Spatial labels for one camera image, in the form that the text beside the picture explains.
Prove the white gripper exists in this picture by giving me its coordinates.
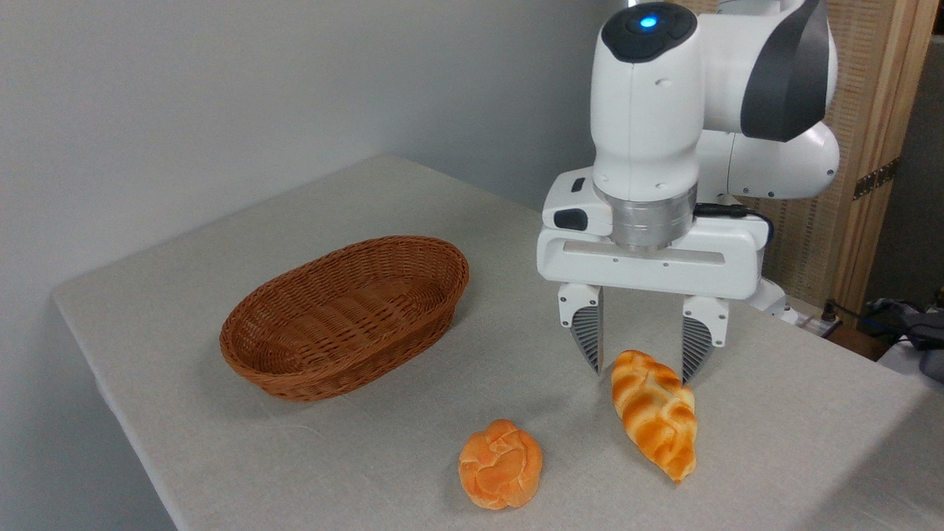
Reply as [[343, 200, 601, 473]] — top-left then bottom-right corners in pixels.
[[536, 167, 770, 385]]

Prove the long braided bread loaf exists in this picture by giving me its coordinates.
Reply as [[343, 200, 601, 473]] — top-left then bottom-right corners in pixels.
[[611, 350, 698, 484]]

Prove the round orange knotted bread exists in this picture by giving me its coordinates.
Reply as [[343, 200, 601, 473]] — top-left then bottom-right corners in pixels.
[[458, 419, 544, 511]]

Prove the brown oval wicker basket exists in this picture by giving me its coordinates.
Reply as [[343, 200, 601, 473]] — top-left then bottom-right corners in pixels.
[[219, 235, 471, 403]]

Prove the grey tablecloth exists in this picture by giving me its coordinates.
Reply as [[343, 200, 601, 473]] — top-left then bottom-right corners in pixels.
[[52, 153, 944, 531]]

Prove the metal screen hinge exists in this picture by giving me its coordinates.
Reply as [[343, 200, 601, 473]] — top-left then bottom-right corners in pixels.
[[853, 157, 900, 201]]

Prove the grey blue bundled object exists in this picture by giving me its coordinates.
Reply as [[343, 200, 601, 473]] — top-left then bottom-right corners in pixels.
[[859, 297, 944, 384]]

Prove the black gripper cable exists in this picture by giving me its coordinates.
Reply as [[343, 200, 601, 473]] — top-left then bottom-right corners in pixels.
[[693, 203, 775, 244]]

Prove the black power cable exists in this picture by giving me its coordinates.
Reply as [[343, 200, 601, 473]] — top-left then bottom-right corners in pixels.
[[819, 299, 865, 339]]

